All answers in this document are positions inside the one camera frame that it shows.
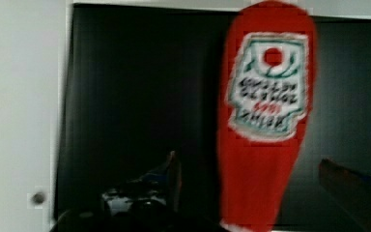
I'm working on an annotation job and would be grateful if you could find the silver black toaster oven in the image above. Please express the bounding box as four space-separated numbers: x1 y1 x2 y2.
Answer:
51 4 371 232

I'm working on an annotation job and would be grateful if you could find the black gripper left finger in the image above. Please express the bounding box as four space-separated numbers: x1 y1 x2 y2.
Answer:
140 151 182 212

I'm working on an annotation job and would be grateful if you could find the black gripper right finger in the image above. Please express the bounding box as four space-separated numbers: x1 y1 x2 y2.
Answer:
318 159 371 232

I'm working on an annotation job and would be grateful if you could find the red felt ketchup bottle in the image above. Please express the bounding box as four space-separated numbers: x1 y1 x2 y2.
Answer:
217 0 317 232

